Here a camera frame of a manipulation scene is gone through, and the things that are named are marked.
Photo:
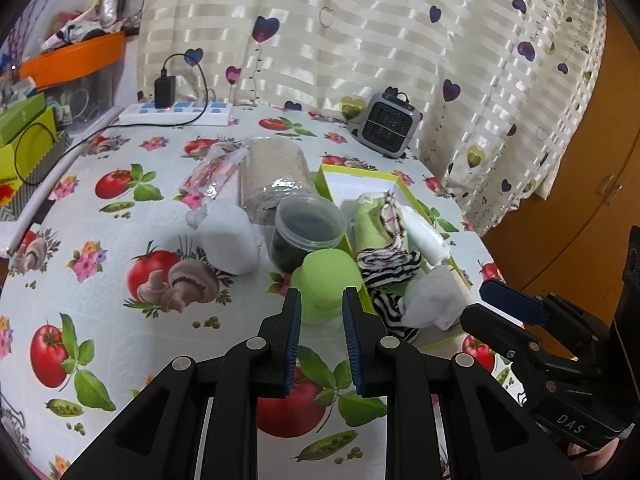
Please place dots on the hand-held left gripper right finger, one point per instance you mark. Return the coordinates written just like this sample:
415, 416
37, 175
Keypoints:
352, 340

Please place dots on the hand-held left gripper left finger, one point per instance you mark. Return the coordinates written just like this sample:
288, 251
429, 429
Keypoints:
295, 340

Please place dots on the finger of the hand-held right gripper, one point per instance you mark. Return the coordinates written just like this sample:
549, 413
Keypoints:
495, 330
510, 300

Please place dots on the white cloth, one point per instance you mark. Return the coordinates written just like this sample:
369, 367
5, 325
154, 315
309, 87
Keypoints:
425, 235
225, 240

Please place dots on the light green printed cloth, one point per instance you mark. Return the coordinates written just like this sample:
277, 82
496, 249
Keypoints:
367, 230

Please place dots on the green cloth with braided trim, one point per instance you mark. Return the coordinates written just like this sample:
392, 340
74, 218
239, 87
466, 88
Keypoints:
395, 225

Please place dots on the white box with green rim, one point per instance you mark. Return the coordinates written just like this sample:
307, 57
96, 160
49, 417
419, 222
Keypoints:
360, 182

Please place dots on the person's right hand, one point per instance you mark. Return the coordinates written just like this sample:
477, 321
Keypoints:
597, 457

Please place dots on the black white striped sock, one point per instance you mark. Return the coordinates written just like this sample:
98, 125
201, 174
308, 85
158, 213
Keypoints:
385, 305

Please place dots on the small clear tub dark contents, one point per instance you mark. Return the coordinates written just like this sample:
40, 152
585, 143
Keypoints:
305, 225

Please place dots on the clear jar with beige contents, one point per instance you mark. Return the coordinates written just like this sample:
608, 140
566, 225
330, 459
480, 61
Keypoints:
272, 170

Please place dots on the clear packet with red print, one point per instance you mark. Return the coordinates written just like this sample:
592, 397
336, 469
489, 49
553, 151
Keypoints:
212, 177

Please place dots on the wooden cabinet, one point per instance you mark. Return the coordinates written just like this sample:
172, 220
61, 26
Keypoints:
590, 135

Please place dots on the fruit print tablecloth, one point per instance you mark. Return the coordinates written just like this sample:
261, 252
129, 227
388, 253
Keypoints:
125, 210

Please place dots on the small grey heater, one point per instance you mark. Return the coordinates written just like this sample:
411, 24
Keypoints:
390, 122

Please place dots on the white power strip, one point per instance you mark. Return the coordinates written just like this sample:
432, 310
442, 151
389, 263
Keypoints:
150, 116

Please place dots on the black charger adapter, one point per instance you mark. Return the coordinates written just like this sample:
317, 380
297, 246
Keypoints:
165, 92

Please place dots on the cream curtain with heart print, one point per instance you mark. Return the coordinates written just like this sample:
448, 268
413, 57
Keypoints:
375, 20

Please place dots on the lime green box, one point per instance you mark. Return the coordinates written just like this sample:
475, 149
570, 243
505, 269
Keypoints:
30, 145

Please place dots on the dark green flat box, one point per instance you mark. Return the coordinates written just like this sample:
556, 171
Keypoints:
17, 117

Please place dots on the clear storage box orange lid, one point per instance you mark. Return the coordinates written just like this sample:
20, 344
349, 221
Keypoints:
75, 57

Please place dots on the heap of mixed packets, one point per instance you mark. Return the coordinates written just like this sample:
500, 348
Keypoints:
75, 30

